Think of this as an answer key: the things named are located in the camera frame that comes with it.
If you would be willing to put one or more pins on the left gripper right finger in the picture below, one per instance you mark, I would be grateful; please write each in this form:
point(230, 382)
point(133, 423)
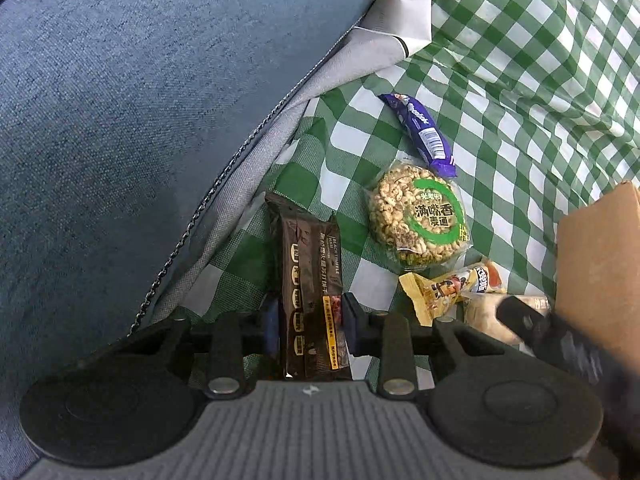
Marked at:
point(485, 399)

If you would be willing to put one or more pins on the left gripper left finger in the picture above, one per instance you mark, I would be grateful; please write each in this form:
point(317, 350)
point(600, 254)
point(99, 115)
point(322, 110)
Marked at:
point(136, 398)

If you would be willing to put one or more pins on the yellow snack packet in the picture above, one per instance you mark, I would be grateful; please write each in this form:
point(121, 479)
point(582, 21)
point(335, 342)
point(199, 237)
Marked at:
point(433, 297)

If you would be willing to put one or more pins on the purple candy wrapper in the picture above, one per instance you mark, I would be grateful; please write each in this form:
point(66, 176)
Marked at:
point(423, 132)

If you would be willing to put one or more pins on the round puffed grain cake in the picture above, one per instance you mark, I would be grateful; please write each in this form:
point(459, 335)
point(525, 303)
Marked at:
point(418, 216)

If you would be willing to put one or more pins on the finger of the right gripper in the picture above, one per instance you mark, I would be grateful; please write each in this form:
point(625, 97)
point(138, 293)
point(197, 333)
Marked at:
point(531, 326)

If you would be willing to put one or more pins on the white rice cracker pack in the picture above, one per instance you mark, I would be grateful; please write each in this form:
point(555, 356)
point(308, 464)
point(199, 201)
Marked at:
point(480, 310)

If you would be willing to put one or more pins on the green white checkered cloth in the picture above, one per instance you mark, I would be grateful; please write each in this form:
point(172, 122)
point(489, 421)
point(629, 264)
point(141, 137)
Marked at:
point(539, 99)

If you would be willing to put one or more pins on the dark brown chocolate bar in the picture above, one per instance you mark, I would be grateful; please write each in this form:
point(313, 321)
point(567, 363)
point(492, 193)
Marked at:
point(313, 344)

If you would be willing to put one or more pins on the open cardboard box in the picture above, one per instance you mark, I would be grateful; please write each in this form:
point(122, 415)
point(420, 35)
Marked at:
point(597, 272)

